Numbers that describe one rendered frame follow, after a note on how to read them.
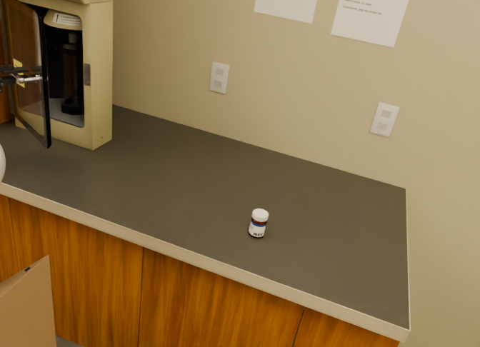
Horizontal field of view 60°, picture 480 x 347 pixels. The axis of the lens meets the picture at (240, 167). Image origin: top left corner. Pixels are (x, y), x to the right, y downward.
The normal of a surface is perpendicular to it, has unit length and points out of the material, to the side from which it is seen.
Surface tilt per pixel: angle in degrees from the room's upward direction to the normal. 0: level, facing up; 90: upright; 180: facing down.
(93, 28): 90
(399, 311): 0
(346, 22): 90
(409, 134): 90
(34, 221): 90
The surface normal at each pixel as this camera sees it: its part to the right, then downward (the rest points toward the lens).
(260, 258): 0.15, -0.87
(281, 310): -0.33, 0.41
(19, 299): 0.95, 0.26
